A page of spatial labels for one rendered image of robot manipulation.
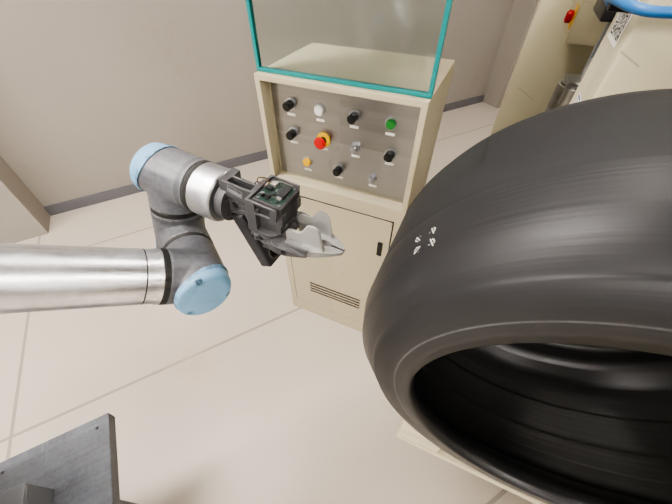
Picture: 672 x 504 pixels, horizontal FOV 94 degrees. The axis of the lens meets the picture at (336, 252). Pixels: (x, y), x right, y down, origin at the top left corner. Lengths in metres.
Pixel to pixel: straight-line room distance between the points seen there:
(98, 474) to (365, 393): 1.06
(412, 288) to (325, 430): 1.35
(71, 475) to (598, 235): 1.21
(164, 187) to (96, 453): 0.83
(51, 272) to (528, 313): 0.51
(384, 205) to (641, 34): 0.76
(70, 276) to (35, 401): 1.73
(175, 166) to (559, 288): 0.52
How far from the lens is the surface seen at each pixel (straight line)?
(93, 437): 1.23
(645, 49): 0.63
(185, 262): 0.54
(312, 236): 0.47
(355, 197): 1.17
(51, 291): 0.52
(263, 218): 0.50
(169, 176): 0.57
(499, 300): 0.30
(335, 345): 1.79
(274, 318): 1.91
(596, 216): 0.29
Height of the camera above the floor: 1.60
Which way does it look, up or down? 46 degrees down
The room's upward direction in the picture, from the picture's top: straight up
